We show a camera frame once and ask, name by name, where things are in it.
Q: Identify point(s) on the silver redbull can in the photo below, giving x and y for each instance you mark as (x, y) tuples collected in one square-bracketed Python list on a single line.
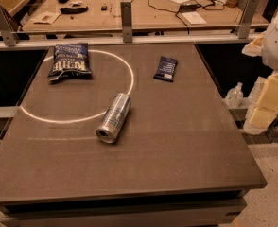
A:
[(113, 120)]

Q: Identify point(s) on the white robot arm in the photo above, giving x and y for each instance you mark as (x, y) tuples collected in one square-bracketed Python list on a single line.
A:
[(263, 108)]

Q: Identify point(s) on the dark blue snack packet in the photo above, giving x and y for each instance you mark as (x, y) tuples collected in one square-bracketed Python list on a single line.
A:
[(166, 69)]

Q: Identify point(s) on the white circle marking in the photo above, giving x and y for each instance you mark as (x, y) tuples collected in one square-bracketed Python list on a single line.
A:
[(78, 99)]

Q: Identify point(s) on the blue kettle chips bag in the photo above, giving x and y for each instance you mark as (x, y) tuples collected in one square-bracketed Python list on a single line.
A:
[(69, 59)]

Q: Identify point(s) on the white paper sheet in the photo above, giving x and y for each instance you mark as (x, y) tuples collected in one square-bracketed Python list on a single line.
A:
[(194, 18)]

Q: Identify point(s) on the black power adapter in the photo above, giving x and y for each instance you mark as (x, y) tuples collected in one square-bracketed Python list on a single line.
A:
[(188, 7)]

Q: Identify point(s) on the wooden back desk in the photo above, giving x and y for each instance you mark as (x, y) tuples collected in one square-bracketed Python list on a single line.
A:
[(146, 15)]

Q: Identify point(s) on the black oblong object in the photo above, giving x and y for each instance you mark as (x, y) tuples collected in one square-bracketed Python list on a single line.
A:
[(77, 10)]

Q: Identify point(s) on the beige card on desk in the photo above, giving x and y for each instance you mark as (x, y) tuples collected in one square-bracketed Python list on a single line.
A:
[(45, 18)]

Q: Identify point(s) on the middle metal bracket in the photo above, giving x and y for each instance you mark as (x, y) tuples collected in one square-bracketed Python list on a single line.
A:
[(126, 21)]

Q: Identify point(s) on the metal bracket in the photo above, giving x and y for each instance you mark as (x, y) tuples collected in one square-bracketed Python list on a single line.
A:
[(126, 21), (8, 28), (244, 26)]

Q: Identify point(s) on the metal rail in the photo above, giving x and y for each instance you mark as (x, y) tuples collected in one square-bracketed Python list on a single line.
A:
[(196, 39)]

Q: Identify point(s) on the right metal bracket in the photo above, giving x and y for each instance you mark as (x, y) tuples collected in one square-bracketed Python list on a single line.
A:
[(244, 26)]

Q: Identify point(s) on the left metal bracket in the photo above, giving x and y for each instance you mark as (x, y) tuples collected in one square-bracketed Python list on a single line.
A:
[(8, 28)]

